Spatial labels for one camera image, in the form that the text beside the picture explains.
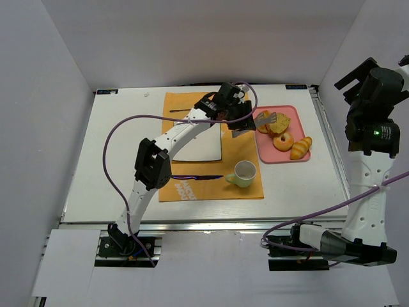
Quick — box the seeded bread slice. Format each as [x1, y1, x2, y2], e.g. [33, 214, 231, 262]
[267, 113, 291, 135]

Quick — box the sugared ring donut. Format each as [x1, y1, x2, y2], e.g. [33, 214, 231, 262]
[273, 132, 294, 152]

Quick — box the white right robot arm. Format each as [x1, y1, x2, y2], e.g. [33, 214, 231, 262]
[290, 56, 408, 266]

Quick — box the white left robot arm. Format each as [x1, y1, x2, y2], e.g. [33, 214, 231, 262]
[108, 81, 274, 240]

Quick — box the twisted glazed bun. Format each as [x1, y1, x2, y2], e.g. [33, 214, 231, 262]
[256, 110, 271, 134]

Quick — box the white square plate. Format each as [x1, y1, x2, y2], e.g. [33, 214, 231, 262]
[173, 124, 222, 162]

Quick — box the pink tray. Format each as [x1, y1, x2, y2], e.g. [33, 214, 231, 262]
[253, 105, 311, 164]

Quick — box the pale green mug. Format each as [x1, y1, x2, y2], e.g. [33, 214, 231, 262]
[225, 161, 257, 188]

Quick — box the metal fork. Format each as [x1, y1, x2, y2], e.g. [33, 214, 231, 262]
[169, 109, 191, 113]

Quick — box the striped croissant roll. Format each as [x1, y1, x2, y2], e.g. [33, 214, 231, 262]
[290, 137, 313, 160]

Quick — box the black logo sticker right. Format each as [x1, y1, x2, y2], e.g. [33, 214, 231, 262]
[285, 84, 308, 90]

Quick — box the black logo sticker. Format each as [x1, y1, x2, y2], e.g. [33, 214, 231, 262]
[96, 89, 118, 95]
[285, 84, 308, 90]

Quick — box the blue iridescent knife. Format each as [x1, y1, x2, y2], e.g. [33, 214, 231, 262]
[171, 175, 224, 180]

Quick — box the orange placemat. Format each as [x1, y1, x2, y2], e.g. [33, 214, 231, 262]
[158, 91, 265, 203]

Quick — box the black logo sticker left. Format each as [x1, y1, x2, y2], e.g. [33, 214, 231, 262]
[96, 89, 118, 95]

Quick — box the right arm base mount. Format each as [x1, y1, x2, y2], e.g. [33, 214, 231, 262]
[266, 235, 330, 272]

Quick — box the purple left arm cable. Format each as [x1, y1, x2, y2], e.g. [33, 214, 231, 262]
[102, 81, 259, 267]

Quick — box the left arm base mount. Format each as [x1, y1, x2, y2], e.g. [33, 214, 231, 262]
[95, 223, 158, 269]

